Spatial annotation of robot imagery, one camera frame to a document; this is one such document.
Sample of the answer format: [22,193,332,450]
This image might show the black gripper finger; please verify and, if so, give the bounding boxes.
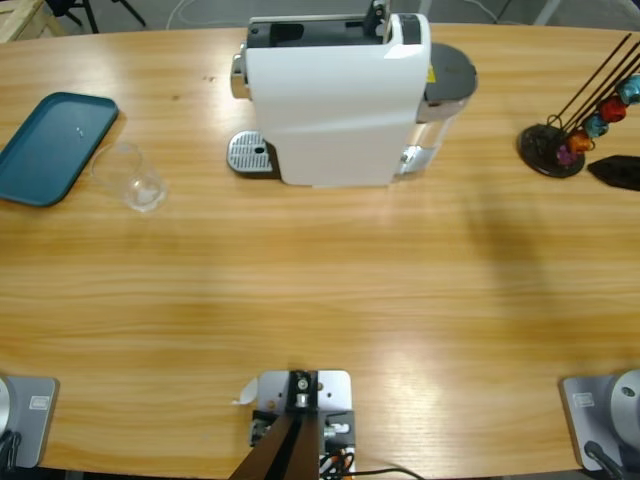
[587,154,640,192]

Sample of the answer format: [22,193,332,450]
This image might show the teal coffee capsule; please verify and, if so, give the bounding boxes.
[582,113,610,140]
[617,74,640,104]

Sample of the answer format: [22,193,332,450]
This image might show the clear drinking glass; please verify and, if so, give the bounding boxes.
[91,141,169,214]

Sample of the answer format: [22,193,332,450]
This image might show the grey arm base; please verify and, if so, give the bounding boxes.
[0,375,59,469]
[558,368,640,471]

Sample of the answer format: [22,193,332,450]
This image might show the orange coffee capsule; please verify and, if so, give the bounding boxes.
[567,130,594,156]

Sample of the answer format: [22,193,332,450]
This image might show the red coffee capsule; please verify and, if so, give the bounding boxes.
[598,95,629,124]

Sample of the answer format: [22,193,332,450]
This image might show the white capsule coffee machine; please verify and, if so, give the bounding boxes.
[229,13,432,190]

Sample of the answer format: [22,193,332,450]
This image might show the black capsule holder with rods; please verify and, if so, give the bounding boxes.
[517,32,640,179]

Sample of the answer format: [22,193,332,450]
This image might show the clear water tank dark lid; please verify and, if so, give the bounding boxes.
[397,42,479,177]

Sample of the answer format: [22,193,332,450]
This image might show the chrome drip tray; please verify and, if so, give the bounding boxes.
[227,130,277,176]

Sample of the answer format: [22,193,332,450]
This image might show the white tape tab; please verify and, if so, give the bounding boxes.
[230,377,260,406]

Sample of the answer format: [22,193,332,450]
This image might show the black chair legs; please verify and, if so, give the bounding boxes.
[47,0,149,35]

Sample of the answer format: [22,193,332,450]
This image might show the teal plastic tray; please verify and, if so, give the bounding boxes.
[0,91,120,209]

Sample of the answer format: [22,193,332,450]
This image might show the wooden crate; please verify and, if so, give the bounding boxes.
[0,0,66,45]

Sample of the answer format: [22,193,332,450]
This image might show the grey metal post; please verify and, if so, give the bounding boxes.
[534,0,564,26]

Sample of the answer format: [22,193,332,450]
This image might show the white floor cable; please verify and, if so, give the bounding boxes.
[469,0,501,24]
[167,0,251,29]

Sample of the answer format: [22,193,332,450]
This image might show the black arm base cable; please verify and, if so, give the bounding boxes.
[583,440,626,480]
[0,430,22,471]

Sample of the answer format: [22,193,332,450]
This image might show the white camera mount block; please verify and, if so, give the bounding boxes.
[248,369,357,480]

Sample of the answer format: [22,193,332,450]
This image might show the black mount cable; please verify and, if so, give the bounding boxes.
[349,467,429,480]

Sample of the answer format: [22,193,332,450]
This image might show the orange and white wire bundle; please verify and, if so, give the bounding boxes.
[319,446,357,479]

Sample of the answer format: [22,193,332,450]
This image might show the dark camera post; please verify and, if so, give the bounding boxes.
[229,369,321,480]

